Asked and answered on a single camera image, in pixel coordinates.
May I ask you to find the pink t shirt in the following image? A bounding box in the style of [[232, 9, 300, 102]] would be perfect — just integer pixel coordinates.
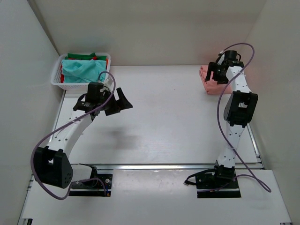
[[199, 65, 225, 95]]

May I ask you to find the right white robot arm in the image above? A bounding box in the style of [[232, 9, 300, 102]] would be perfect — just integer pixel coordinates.
[[200, 60, 258, 191]]

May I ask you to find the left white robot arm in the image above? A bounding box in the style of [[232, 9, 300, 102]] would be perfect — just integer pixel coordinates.
[[30, 83, 133, 189]]

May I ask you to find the teal t shirt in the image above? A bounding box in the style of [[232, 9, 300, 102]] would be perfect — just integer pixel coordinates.
[[61, 58, 108, 83]]

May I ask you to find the green t shirt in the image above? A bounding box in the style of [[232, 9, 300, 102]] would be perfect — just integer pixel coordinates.
[[65, 53, 97, 60]]

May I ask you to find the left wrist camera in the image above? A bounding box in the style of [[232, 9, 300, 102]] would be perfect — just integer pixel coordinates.
[[85, 82, 111, 105]]

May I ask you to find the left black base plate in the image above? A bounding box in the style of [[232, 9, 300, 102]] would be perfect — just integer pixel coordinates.
[[69, 169, 113, 197]]

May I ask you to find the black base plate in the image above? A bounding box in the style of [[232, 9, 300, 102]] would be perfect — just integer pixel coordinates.
[[69, 169, 113, 197], [184, 172, 241, 199]]

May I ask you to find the aluminium rail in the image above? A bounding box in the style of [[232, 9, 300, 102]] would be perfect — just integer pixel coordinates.
[[42, 93, 265, 172]]

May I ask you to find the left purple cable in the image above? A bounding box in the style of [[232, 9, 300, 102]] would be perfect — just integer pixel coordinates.
[[30, 71, 117, 200]]

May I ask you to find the purple cable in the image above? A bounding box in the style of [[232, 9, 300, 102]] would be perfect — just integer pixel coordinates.
[[30, 71, 117, 200], [196, 43, 272, 194]]

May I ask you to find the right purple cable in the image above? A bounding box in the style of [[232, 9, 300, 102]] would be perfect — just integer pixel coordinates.
[[196, 43, 272, 194]]

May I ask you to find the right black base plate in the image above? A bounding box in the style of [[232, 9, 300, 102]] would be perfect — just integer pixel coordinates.
[[184, 172, 241, 199]]

